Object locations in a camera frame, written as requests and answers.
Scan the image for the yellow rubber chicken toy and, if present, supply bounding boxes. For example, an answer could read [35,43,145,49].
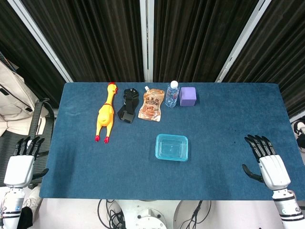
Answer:
[94,82,119,144]

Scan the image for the black and white sneaker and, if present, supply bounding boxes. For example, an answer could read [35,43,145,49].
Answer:
[291,120,305,153]

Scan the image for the black office chair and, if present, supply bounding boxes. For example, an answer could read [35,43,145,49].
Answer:
[0,97,55,189]

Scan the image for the black pleated curtain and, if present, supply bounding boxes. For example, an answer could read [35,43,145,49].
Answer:
[0,0,305,119]

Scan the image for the blue table mat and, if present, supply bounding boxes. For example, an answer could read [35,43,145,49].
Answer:
[39,82,296,200]

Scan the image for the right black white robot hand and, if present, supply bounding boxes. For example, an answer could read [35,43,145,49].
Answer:
[242,135,292,191]

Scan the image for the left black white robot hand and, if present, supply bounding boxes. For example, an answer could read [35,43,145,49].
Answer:
[3,135,50,189]

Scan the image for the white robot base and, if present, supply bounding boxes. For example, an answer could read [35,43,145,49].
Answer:
[118,199,183,229]

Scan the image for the beige fabric bag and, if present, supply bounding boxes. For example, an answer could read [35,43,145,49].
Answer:
[0,59,37,137]

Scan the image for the white frame pole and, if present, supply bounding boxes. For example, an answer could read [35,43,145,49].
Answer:
[140,0,155,82]
[215,0,273,83]
[13,0,73,83]

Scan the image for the black floor cable bundle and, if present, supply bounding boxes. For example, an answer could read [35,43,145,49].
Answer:
[97,199,126,229]

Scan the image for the purple foam cube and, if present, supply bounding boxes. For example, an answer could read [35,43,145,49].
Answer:
[179,87,198,107]

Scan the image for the clear plastic water bottle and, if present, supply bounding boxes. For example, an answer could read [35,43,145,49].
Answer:
[165,80,180,108]

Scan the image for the brown spout drink pouch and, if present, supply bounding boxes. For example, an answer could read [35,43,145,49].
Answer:
[138,85,166,122]

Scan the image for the clear blue plastic container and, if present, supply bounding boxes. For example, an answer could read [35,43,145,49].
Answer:
[155,134,189,163]

